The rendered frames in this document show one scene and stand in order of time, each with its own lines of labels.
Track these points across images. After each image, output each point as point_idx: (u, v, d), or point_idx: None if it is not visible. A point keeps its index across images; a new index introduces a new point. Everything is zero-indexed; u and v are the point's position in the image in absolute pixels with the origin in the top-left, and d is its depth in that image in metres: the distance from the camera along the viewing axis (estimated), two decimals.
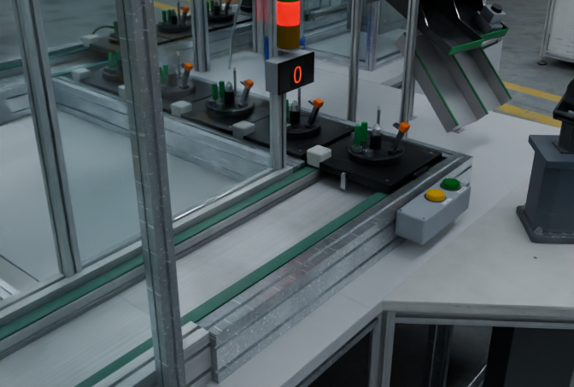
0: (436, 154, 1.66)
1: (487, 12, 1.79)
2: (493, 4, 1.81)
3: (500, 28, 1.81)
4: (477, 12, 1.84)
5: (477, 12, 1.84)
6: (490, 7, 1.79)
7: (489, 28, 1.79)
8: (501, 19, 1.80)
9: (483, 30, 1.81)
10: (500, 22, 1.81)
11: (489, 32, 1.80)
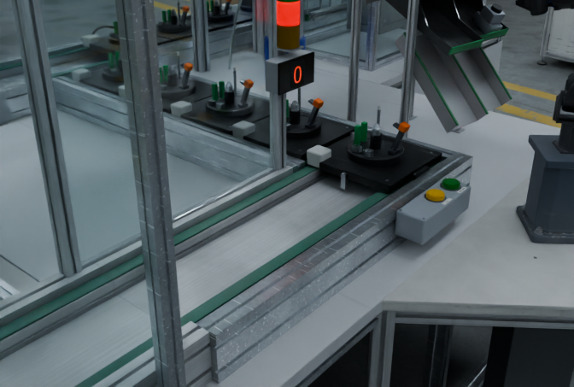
0: (436, 154, 1.66)
1: (487, 12, 1.79)
2: (492, 4, 1.81)
3: (500, 28, 1.81)
4: (477, 13, 1.84)
5: (477, 12, 1.84)
6: (490, 7, 1.79)
7: (489, 28, 1.79)
8: (501, 19, 1.80)
9: (483, 30, 1.81)
10: (500, 22, 1.81)
11: (489, 32, 1.80)
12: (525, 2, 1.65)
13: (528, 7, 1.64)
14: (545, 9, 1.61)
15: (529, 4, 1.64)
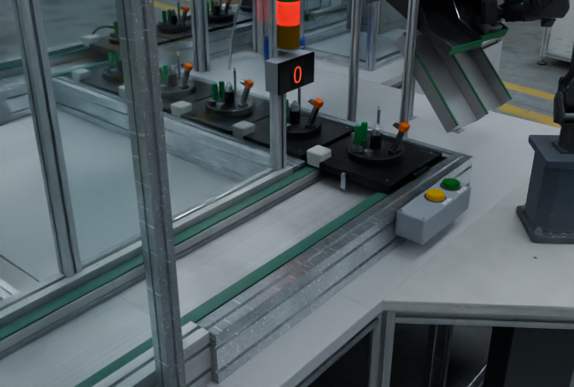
0: (436, 154, 1.66)
1: None
2: None
3: (500, 28, 1.81)
4: (477, 13, 1.84)
5: (477, 12, 1.84)
6: None
7: (489, 28, 1.79)
8: (501, 19, 1.80)
9: (483, 30, 1.81)
10: (500, 22, 1.81)
11: (489, 32, 1.80)
12: None
13: None
14: (499, 20, 1.74)
15: None
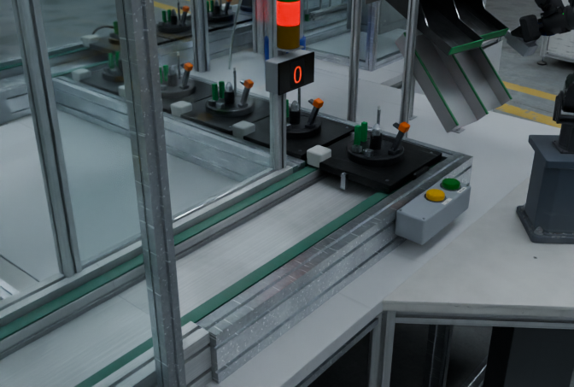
0: (436, 154, 1.66)
1: None
2: None
3: (535, 48, 1.73)
4: (509, 32, 1.75)
5: (508, 32, 1.75)
6: None
7: (526, 49, 1.71)
8: None
9: (519, 50, 1.72)
10: (535, 42, 1.73)
11: (525, 54, 1.71)
12: (520, 32, 1.69)
13: None
14: (540, 35, 1.65)
15: None
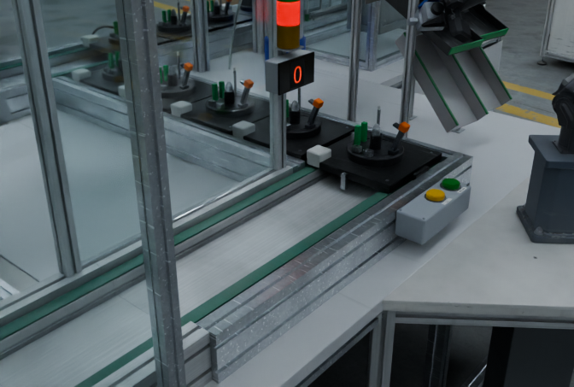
0: (436, 154, 1.66)
1: None
2: (426, 7, 1.55)
3: None
4: (412, 21, 1.58)
5: (412, 21, 1.58)
6: (432, 14, 1.54)
7: None
8: None
9: (436, 29, 1.59)
10: None
11: (443, 26, 1.60)
12: (436, 25, 1.54)
13: (442, 26, 1.55)
14: (462, 19, 1.53)
15: (441, 24, 1.54)
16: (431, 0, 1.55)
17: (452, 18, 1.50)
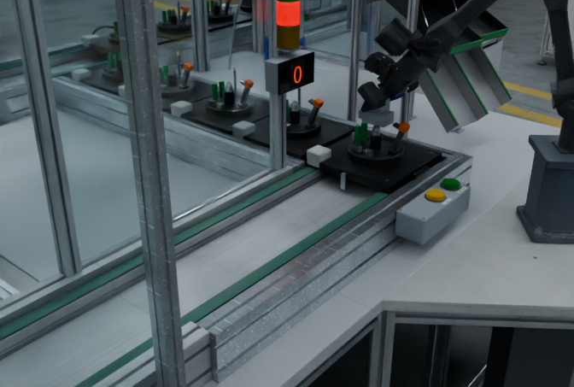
0: (436, 154, 1.66)
1: None
2: None
3: (392, 114, 1.60)
4: (360, 111, 1.64)
5: (360, 111, 1.64)
6: None
7: (383, 119, 1.58)
8: (389, 105, 1.60)
9: (377, 123, 1.60)
10: (389, 109, 1.61)
11: (384, 123, 1.59)
12: (368, 104, 1.58)
13: None
14: (387, 98, 1.53)
15: None
16: None
17: None
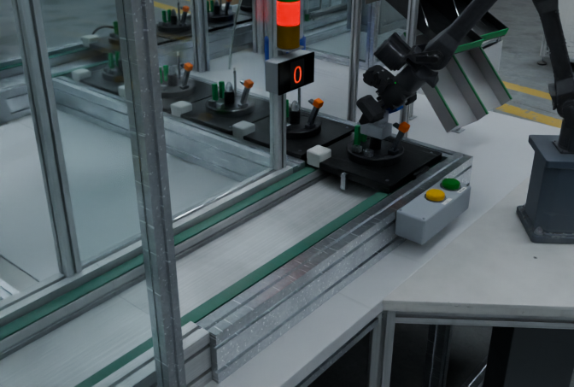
0: (436, 154, 1.66)
1: None
2: None
3: (390, 126, 1.62)
4: (359, 122, 1.65)
5: (359, 122, 1.65)
6: None
7: (381, 131, 1.59)
8: (387, 117, 1.62)
9: (376, 135, 1.61)
10: (387, 121, 1.62)
11: (383, 135, 1.60)
12: (366, 117, 1.59)
13: None
14: (384, 112, 1.55)
15: None
16: None
17: None
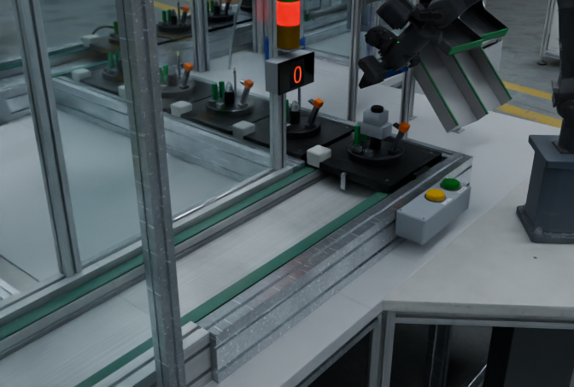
0: (436, 154, 1.66)
1: (370, 116, 1.60)
2: (371, 108, 1.63)
3: (390, 126, 1.62)
4: (359, 123, 1.65)
5: (359, 122, 1.65)
6: (370, 110, 1.61)
7: (381, 131, 1.59)
8: (387, 117, 1.62)
9: (376, 135, 1.61)
10: (387, 121, 1.62)
11: (383, 135, 1.60)
12: (366, 80, 1.54)
13: (370, 82, 1.54)
14: (385, 74, 1.50)
15: (370, 79, 1.54)
16: None
17: None
